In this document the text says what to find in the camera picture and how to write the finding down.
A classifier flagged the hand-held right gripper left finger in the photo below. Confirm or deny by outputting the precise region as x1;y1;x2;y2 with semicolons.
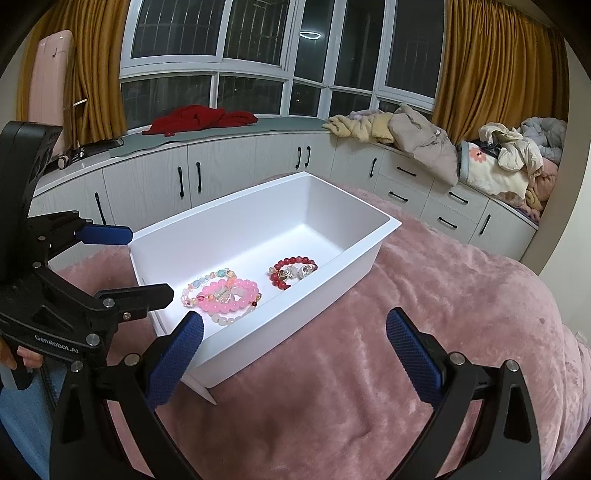
48;311;205;480

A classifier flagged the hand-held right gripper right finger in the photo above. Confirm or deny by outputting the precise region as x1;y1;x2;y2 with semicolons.
386;307;542;480

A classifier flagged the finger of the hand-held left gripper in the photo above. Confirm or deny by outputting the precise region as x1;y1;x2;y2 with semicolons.
92;284;175;325
28;210;134;266

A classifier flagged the white bead bracelet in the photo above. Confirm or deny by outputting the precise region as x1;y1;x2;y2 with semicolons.
208;302;257;328

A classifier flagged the colourful bead bracelet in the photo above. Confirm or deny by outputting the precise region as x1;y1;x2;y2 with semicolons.
181;268;238;308

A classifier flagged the pink bead bracelet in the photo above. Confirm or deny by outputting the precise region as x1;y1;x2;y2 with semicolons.
196;278;262;315

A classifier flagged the red bead bracelet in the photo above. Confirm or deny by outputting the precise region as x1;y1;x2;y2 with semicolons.
267;255;319;291

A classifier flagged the white plastic box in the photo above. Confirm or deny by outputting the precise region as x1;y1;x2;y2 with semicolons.
128;171;402;407

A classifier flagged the person's left hand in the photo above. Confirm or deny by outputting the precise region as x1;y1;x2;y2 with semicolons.
0;336;44;371

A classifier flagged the pink plush blanket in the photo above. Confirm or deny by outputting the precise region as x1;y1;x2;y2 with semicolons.
51;185;591;480

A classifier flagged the dark elongated object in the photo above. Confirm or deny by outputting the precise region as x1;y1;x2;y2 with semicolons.
58;141;123;169

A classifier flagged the yellow curtain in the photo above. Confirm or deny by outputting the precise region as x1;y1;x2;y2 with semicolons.
16;0;134;148
431;0;568;125

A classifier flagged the white cabinet row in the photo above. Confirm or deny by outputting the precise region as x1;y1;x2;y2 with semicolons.
30;129;539;259

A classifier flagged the red cloth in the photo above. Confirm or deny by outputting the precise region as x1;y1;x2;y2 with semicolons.
141;105;258;137

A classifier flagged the person's blue jeans leg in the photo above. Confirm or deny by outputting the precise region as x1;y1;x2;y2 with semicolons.
0;367;70;462

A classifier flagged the flower print blanket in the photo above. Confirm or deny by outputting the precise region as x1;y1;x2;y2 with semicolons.
457;140;532;206

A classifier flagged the grey window seat mat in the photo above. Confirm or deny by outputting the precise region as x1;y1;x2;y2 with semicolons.
108;115;333;158

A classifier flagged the beige jacket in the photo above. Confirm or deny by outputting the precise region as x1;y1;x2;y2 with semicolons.
388;102;460;186

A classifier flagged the pink fluffy cloth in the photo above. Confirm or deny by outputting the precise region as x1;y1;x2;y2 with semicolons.
524;157;559;220

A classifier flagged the cream jacket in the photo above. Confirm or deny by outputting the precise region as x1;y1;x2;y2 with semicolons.
478;122;544;174

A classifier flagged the pale yellow cloth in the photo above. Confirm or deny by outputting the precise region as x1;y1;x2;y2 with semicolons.
322;111;398;145

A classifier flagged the grey padded jacket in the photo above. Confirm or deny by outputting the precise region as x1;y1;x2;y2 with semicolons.
519;117;568;162

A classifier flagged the white framed bay window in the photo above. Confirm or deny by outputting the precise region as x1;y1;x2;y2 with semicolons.
117;0;446;130

